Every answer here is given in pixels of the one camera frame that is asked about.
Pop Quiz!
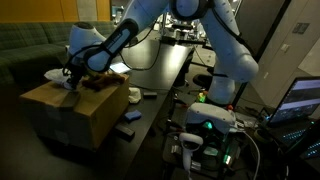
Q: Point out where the white towel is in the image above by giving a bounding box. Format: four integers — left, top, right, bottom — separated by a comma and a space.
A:
127, 86, 142, 104

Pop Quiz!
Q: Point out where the white VR controller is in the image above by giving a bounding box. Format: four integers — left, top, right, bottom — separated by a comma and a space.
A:
178, 132, 205, 173

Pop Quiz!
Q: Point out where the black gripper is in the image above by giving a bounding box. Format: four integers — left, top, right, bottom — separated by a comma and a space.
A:
65, 61, 85, 92

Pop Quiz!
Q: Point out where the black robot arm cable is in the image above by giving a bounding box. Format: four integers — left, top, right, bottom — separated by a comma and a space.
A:
118, 0, 256, 72

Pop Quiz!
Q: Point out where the black stand pole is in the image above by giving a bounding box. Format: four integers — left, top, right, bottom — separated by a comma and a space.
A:
232, 0, 292, 108

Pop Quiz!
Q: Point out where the large cardboard box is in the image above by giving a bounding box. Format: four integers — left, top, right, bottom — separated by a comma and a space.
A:
19, 73, 130, 152

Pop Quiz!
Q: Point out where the dark wall switch plate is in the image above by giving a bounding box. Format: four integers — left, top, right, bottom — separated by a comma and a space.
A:
292, 21, 312, 35

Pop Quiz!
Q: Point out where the white VR headset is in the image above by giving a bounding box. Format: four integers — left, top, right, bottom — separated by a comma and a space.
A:
184, 102, 238, 135

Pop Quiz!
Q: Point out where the flat black box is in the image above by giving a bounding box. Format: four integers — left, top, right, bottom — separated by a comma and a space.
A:
114, 123, 136, 141

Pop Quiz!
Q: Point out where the green plaid sofa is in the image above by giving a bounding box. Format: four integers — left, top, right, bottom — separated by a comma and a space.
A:
0, 20, 116, 88

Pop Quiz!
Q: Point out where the thick white cable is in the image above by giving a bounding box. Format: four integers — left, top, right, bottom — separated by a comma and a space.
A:
239, 129, 262, 180

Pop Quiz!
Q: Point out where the brown plush moose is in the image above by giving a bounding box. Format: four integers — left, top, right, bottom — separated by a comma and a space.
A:
81, 72, 126, 92

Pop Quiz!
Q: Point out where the open black laptop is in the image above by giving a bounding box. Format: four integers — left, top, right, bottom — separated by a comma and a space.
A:
265, 76, 320, 149

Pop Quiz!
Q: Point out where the white cloth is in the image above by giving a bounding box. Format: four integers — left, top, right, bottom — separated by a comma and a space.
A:
44, 68, 74, 91

